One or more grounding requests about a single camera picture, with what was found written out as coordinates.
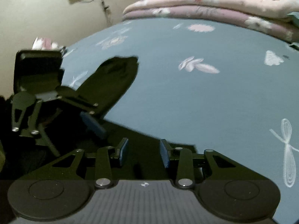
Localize bed with blue floral sheet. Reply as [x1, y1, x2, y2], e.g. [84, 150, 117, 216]
[59, 17, 299, 192]

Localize purple floral quilt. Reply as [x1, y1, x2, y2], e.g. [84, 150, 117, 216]
[123, 6, 299, 42]

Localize pink and white clothes pile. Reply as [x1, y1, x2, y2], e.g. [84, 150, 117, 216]
[31, 37, 67, 52]

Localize wall cables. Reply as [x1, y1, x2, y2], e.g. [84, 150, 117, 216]
[70, 0, 112, 26]

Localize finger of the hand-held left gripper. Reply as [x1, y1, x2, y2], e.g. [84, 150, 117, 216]
[58, 87, 108, 140]
[11, 99, 61, 157]

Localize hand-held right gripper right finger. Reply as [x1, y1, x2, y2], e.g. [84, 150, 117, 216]
[160, 139, 236, 189]

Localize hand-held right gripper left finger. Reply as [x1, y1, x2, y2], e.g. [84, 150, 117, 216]
[53, 138, 129, 188]

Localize black pants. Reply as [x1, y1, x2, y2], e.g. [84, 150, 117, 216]
[0, 55, 197, 182]

